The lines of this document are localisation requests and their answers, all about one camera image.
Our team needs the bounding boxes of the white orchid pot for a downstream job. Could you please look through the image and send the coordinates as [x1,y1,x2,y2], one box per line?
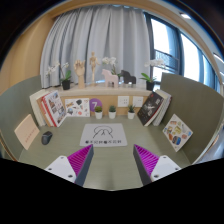
[46,62,71,90]
[141,58,165,91]

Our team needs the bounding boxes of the white orchid right pot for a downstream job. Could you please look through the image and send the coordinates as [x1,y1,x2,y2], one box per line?
[141,58,165,91]

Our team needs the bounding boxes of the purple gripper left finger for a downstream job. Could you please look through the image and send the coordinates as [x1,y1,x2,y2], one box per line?
[46,145,94,186]

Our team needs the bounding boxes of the black cover book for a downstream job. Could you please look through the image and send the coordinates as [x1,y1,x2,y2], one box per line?
[137,92,164,126]

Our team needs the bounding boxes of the red white illustrated book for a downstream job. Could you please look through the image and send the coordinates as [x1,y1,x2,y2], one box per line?
[42,90,66,127]

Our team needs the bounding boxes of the wooden mannequin figure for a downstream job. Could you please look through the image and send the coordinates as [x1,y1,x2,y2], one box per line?
[89,51,99,85]

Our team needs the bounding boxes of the wooden shelf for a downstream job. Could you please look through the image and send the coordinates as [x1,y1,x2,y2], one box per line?
[59,83,151,115]

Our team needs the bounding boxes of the dark grey computer mouse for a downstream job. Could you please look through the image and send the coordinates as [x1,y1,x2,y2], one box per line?
[41,131,53,145]

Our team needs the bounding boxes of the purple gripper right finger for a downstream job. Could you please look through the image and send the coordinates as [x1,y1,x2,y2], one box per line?
[133,144,180,185]

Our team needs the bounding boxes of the white orchid middle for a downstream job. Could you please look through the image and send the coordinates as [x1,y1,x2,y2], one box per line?
[102,57,118,75]

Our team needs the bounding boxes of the white illustrated card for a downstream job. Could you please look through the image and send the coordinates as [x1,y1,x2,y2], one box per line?
[65,98,90,117]

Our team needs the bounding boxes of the small potted plant right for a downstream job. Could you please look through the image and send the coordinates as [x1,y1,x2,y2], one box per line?
[128,104,135,119]

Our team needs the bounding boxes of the black horse figurine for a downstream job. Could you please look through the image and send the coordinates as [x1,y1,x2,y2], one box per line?
[121,70,136,84]

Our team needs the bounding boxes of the colourful picture book right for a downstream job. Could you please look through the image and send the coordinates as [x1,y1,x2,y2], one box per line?
[163,114,193,152]

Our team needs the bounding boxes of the pink horse figurine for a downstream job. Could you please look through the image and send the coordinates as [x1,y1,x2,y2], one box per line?
[102,69,118,88]

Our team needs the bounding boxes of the white wall socket left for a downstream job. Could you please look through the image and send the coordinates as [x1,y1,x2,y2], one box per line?
[118,96,129,107]

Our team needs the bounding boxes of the small potted plant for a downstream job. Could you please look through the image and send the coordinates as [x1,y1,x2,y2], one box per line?
[128,104,135,119]
[109,105,116,119]
[94,106,103,119]

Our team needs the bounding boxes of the white wall socket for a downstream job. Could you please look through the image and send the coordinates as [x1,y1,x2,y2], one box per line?
[133,96,143,107]
[118,96,129,107]

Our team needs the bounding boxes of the small potted plant left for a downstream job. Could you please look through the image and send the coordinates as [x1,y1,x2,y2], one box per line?
[94,106,103,119]

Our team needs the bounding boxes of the white upright book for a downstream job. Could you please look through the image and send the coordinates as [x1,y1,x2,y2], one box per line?
[30,89,47,126]

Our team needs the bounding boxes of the wooden hand model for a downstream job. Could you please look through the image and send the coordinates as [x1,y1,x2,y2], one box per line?
[74,60,85,89]

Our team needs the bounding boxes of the purple round number sign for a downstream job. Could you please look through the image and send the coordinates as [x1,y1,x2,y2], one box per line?
[89,98,102,112]

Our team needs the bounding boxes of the white orchid left pot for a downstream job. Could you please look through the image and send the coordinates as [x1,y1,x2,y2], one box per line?
[46,62,71,90]

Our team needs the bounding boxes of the white wall socket right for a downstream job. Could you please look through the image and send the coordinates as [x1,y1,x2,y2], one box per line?
[133,96,143,107]

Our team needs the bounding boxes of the white book behind black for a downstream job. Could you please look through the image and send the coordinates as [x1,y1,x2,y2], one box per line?
[153,89,172,126]

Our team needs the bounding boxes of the small potted plant middle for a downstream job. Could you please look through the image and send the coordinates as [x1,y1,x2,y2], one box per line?
[109,105,116,119]

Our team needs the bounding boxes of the grey printed mouse pad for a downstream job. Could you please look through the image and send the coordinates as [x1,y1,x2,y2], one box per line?
[80,123,127,147]

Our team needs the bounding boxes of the grey curtain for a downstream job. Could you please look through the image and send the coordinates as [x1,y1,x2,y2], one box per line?
[40,5,150,88]

